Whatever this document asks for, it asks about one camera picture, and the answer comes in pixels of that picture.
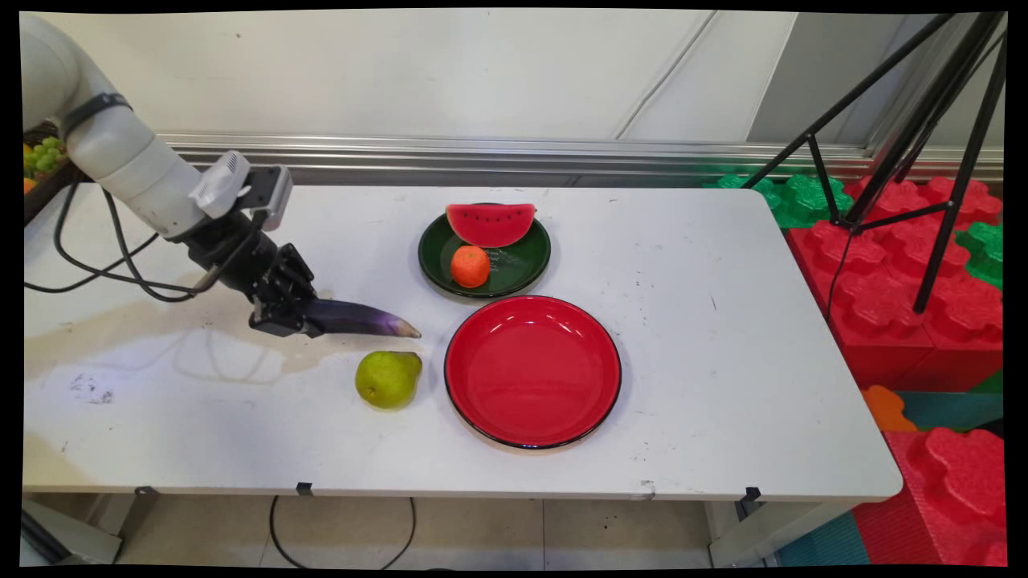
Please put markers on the grey metal table leg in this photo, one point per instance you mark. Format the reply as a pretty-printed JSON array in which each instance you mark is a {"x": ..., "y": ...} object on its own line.
[
  {"x": 88, "y": 530},
  {"x": 763, "y": 534}
]

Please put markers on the aluminium wall rail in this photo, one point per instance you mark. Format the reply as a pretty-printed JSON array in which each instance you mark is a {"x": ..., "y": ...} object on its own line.
[{"x": 482, "y": 156}]

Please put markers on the green foam block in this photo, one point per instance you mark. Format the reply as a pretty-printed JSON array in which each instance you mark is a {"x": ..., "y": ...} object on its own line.
[
  {"x": 795, "y": 199},
  {"x": 986, "y": 253}
]

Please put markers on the red enamel plate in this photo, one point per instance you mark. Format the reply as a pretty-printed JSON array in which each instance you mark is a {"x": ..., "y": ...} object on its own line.
[{"x": 532, "y": 373}]

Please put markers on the toy purple eggplant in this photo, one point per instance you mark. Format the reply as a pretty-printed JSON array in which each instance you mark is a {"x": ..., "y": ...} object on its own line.
[{"x": 361, "y": 319}]

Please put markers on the big red foam block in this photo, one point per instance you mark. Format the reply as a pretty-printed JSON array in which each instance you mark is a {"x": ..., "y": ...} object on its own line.
[{"x": 891, "y": 273}]

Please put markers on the dark green enamel plate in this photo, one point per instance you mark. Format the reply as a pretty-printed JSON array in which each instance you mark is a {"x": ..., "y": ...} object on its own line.
[{"x": 518, "y": 269}]

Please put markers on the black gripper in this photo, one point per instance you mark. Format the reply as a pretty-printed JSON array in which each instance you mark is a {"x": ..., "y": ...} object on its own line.
[{"x": 241, "y": 257}]

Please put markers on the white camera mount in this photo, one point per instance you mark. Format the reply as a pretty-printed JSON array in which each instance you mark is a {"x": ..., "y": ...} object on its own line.
[{"x": 218, "y": 183}]

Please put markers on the toy watermelon slice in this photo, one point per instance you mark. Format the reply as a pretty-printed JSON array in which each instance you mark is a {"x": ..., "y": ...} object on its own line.
[{"x": 490, "y": 225}]

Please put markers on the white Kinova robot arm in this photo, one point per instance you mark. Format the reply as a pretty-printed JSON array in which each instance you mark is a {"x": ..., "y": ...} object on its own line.
[{"x": 112, "y": 144}]

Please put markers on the green toy grapes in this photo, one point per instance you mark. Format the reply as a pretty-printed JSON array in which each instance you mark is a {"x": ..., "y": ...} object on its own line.
[{"x": 46, "y": 154}]

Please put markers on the black camera tripod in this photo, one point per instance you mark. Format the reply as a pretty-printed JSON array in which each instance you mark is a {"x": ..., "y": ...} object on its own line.
[{"x": 923, "y": 120}]

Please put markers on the toy orange fruit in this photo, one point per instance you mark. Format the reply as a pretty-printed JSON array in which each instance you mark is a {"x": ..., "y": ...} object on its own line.
[{"x": 470, "y": 266}]

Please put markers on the toy green pear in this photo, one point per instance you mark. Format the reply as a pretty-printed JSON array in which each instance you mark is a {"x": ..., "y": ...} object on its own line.
[{"x": 387, "y": 379}]

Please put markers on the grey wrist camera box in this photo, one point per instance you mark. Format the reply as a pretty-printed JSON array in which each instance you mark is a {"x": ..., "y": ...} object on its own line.
[{"x": 271, "y": 193}]

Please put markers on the orange foam piece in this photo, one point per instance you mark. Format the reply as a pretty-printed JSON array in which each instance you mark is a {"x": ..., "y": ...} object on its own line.
[{"x": 886, "y": 409}]

